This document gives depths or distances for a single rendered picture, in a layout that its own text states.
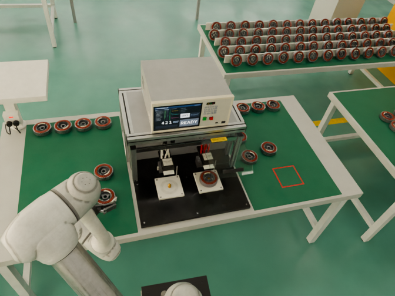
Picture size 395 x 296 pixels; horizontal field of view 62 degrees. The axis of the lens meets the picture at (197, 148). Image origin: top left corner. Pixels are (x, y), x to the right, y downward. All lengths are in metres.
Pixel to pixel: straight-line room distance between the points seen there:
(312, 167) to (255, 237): 0.80
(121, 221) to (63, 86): 2.44
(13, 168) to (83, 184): 1.22
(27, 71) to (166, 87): 0.82
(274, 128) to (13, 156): 1.77
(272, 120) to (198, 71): 0.89
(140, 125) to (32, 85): 0.63
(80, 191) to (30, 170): 1.16
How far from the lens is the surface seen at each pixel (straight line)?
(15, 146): 2.36
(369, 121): 2.95
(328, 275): 2.85
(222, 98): 1.73
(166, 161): 1.89
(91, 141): 2.27
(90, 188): 1.05
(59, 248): 1.08
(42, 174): 2.15
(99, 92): 3.87
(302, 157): 2.37
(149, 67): 1.88
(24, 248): 1.06
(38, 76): 2.08
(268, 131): 2.46
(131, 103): 1.96
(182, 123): 1.76
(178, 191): 1.94
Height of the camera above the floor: 2.37
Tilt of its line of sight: 47 degrees down
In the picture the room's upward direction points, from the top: 9 degrees clockwise
